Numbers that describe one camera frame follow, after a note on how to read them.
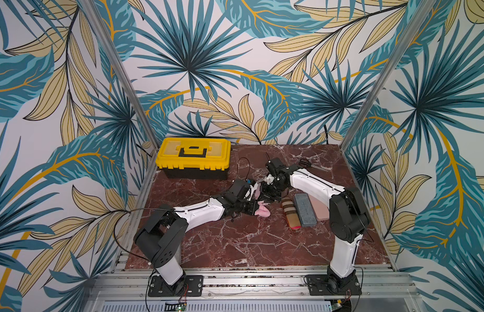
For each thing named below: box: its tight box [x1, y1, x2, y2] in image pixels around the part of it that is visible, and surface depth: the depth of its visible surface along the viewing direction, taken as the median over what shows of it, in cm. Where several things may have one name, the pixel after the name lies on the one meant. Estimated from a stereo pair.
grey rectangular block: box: [294, 193, 317, 227], surface depth 92 cm
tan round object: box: [281, 196, 302, 231], surface depth 92 cm
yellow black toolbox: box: [156, 137, 232, 180], surface depth 95 cm
